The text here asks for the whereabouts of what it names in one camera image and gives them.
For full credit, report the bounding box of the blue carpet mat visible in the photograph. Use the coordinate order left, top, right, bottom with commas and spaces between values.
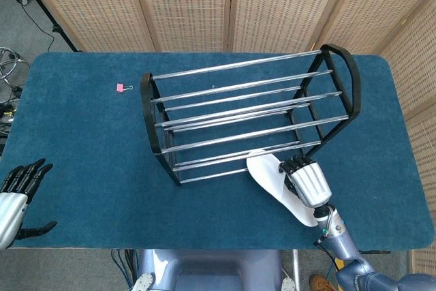
0, 51, 435, 250

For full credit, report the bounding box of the dark floor cable bundle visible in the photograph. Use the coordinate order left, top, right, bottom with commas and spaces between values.
110, 249, 140, 291

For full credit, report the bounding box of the chrome chair base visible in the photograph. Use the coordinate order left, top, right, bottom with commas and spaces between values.
0, 46, 30, 84

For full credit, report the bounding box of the white slipper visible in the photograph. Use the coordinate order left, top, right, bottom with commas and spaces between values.
245, 150, 320, 228

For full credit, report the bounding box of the blue-grey robot torso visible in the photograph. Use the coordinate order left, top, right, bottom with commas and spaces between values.
131, 249, 297, 291

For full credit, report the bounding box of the woven wood folding screen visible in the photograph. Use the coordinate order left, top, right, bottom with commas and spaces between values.
15, 0, 436, 291

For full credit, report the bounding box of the black chrome shoe rack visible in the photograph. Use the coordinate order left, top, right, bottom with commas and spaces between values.
140, 44, 361, 187

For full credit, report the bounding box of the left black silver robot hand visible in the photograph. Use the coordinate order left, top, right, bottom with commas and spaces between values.
0, 157, 58, 249

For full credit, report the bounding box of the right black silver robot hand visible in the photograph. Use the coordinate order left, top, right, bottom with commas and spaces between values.
278, 155, 333, 209

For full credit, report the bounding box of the silver metal table leg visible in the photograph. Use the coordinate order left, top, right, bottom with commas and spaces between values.
292, 249, 301, 280

